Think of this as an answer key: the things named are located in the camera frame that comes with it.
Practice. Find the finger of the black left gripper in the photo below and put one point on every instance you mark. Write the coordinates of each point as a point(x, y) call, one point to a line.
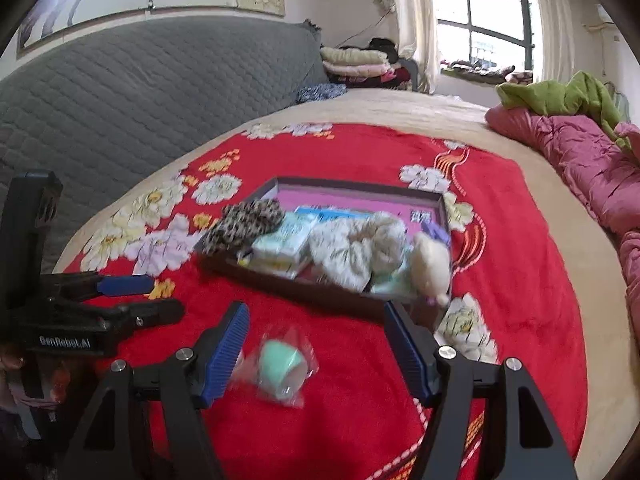
point(73, 316)
point(83, 286)

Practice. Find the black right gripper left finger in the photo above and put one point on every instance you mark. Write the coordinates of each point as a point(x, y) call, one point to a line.
point(113, 439)

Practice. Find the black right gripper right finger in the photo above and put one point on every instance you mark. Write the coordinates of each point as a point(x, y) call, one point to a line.
point(520, 438)

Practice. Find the leopard print plush cloth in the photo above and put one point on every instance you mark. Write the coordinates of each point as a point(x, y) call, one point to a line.
point(241, 224)

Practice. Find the pale green tissue pack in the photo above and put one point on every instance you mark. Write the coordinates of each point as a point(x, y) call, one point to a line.
point(289, 242)

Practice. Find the yellow cartoon wipes pack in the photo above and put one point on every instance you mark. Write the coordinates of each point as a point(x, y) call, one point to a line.
point(279, 269)

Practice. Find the cream floral plush toy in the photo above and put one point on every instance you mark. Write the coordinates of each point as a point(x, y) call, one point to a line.
point(348, 251)

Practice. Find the person's left hand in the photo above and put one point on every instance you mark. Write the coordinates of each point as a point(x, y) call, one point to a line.
point(12, 390)

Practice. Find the grey quilted headboard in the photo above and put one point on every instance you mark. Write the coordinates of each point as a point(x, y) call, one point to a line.
point(107, 110)

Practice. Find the mint sponge in clear bag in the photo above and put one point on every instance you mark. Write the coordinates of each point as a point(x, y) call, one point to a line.
point(278, 367)

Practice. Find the green patterned tissue pack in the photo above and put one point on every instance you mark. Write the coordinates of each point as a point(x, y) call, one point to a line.
point(395, 284)

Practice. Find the red floral blanket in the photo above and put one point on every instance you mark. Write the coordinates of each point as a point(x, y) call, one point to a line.
point(512, 297)

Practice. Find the pink crumpled quilt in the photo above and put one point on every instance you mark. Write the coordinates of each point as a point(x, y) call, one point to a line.
point(587, 189)

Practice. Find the blue patterned cloth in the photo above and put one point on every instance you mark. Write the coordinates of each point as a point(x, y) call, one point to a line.
point(320, 92)

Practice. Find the green blanket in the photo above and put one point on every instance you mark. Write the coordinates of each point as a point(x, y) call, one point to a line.
point(584, 95)

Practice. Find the stack of folded blankets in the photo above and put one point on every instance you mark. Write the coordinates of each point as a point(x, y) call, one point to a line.
point(379, 65)

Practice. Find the clutter on window sill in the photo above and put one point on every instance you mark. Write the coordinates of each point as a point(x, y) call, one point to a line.
point(476, 72)

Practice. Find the white air conditioner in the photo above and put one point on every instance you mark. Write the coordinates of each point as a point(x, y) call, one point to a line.
point(603, 15)

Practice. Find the left cream curtain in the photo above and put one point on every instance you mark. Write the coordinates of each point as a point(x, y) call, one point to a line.
point(416, 21)

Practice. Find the cream curtain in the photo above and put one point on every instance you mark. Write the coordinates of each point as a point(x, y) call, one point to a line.
point(555, 47)
point(416, 21)

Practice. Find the right cream curtain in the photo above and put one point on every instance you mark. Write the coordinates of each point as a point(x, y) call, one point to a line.
point(555, 47)

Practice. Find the window with dark frame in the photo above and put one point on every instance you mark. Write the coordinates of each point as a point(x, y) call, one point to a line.
point(488, 33)

